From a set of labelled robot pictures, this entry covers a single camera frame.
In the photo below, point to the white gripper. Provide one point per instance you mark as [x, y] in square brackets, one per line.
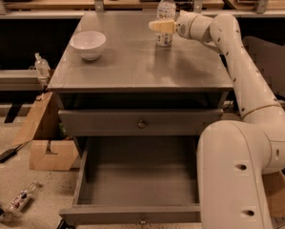
[183, 26]

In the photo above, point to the clear bottle on floor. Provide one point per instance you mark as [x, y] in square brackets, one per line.
[21, 200]

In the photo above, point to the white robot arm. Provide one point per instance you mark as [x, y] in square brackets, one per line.
[233, 156]

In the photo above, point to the grey side shelf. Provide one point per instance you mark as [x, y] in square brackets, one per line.
[19, 80]

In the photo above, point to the brown cardboard box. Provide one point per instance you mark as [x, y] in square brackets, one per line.
[49, 150]
[274, 185]

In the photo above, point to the brown cardboard box right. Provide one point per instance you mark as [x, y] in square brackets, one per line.
[274, 185]

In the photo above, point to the closed middle grey drawer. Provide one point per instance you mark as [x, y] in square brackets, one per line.
[137, 122]

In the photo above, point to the clear plastic water bottle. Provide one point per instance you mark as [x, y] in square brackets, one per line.
[165, 11]

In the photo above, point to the black power adapter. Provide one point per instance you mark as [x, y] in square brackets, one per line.
[11, 152]

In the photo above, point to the brown cardboard box left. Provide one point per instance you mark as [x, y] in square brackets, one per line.
[49, 150]

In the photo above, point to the white ceramic bowl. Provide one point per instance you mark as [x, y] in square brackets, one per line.
[88, 44]

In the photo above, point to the clear bottle on shelf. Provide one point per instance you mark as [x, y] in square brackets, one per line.
[42, 66]

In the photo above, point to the open bottom grey drawer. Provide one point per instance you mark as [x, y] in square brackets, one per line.
[136, 179]

